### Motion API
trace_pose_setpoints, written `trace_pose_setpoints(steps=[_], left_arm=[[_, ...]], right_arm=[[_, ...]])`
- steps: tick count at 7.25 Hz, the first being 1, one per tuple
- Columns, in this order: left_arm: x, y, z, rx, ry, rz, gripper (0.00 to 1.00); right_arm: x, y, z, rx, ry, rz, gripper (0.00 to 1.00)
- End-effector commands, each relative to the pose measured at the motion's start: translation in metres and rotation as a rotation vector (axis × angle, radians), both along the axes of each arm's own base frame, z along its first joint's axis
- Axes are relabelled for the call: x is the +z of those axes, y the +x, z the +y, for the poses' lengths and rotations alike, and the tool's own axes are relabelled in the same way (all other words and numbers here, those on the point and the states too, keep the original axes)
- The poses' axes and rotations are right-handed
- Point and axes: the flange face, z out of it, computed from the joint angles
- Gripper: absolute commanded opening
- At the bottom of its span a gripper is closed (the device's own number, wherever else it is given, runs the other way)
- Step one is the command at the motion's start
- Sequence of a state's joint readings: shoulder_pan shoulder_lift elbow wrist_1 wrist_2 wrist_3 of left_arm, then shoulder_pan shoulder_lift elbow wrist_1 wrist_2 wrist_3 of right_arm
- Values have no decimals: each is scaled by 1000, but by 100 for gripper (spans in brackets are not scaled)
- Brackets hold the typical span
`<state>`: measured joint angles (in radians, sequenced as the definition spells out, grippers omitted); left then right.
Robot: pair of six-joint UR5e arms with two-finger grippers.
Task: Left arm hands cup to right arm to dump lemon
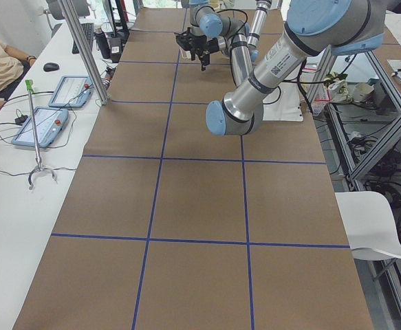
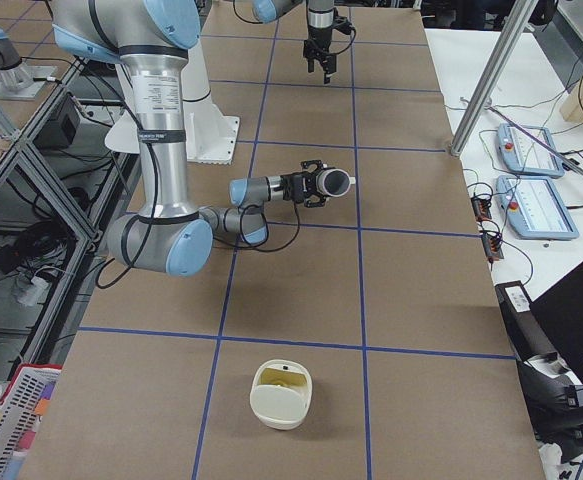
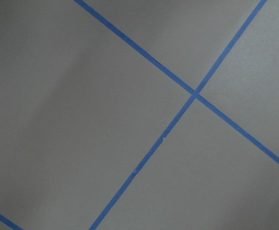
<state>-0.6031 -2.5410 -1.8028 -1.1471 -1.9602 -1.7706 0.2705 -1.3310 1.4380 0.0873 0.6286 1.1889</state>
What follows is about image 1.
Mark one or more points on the aluminium frame post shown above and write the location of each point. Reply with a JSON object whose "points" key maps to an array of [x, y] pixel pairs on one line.
{"points": [[71, 17]]}

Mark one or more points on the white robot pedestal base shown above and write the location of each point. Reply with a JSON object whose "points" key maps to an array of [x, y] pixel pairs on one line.
{"points": [[283, 104]]}

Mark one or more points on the blue teach pendant far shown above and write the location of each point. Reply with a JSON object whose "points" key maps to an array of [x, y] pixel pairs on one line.
{"points": [[71, 91]]}

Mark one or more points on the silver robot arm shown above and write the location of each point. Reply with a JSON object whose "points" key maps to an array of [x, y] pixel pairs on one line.
{"points": [[250, 31], [348, 27]]}

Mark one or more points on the white plastic chair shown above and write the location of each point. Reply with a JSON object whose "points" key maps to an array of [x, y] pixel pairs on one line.
{"points": [[370, 225]]}

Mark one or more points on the black computer mouse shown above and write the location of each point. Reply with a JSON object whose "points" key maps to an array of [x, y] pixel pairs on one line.
{"points": [[51, 67]]}

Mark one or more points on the black water bottle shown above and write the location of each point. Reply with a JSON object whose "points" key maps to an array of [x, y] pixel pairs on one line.
{"points": [[102, 43]]}

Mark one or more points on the blue teach pendant near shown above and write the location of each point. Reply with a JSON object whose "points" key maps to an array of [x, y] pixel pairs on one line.
{"points": [[49, 123]]}

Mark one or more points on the green handled reacher grabber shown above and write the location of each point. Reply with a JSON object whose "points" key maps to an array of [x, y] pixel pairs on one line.
{"points": [[40, 167]]}

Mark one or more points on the black keyboard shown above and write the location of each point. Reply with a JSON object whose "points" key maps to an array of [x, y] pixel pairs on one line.
{"points": [[88, 31]]}

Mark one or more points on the blue teach pendant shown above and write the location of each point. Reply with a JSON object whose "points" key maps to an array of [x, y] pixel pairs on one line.
{"points": [[49, 123], [71, 91]]}

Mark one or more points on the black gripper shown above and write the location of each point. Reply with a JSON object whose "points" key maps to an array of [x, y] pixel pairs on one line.
{"points": [[211, 45]]}

